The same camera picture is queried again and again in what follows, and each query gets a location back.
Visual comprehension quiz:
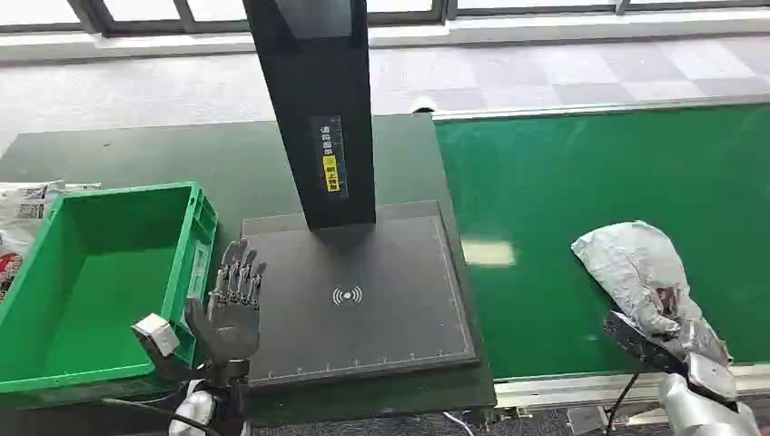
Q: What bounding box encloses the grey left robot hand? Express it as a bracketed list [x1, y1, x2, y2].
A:
[184, 238, 269, 368]

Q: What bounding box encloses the green plastic crate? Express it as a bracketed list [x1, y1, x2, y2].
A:
[0, 182, 219, 395]

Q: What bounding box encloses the dark window frame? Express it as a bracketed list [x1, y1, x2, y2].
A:
[0, 0, 770, 37]

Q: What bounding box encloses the black scanner column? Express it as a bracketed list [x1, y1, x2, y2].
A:
[242, 0, 377, 232]

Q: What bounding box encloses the grey plastic mailer parcel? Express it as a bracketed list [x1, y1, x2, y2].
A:
[569, 220, 734, 365]

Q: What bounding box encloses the white cable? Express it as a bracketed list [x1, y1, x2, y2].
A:
[443, 411, 477, 436]

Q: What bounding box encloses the black cable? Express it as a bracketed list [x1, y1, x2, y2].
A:
[101, 397, 223, 436]
[606, 372, 640, 434]

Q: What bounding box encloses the aluminium conveyor frame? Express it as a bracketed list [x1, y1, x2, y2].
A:
[431, 93, 770, 436]

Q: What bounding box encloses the white parcel with QR code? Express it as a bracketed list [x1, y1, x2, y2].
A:
[0, 180, 103, 302]

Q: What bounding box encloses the yellow black column label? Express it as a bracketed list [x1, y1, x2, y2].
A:
[310, 115, 350, 200]

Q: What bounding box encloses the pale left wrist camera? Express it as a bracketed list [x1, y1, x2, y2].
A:
[131, 312, 182, 357]

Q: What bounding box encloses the green conveyor belt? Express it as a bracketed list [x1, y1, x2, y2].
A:
[434, 103, 770, 382]

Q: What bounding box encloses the black scanner base plate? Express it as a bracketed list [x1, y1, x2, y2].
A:
[240, 200, 480, 390]

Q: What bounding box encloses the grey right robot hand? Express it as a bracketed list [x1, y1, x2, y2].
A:
[686, 352, 740, 403]

